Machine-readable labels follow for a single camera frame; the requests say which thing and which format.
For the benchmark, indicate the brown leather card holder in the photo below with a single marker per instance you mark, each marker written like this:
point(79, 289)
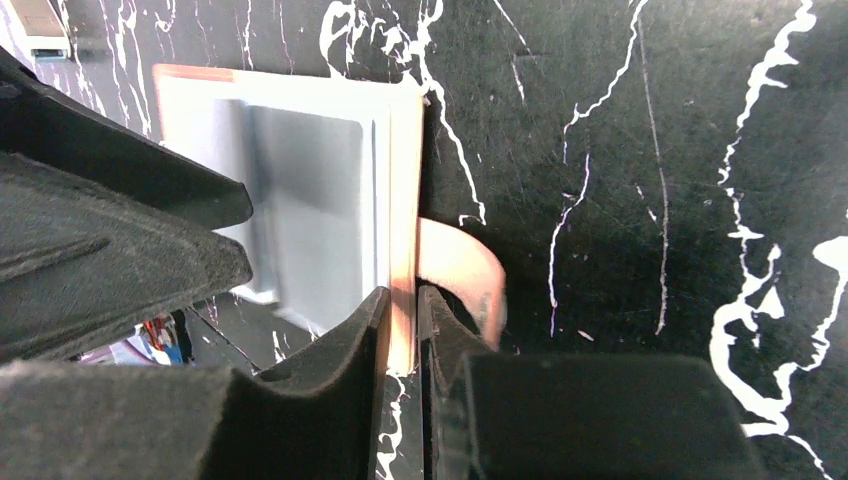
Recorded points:
point(205, 116)

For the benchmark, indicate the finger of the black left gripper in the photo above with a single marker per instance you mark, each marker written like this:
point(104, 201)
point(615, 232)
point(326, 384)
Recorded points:
point(81, 264)
point(46, 125)

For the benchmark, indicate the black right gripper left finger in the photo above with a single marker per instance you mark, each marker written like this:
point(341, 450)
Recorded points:
point(313, 416)

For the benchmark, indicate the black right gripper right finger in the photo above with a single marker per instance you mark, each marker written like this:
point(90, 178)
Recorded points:
point(471, 420)

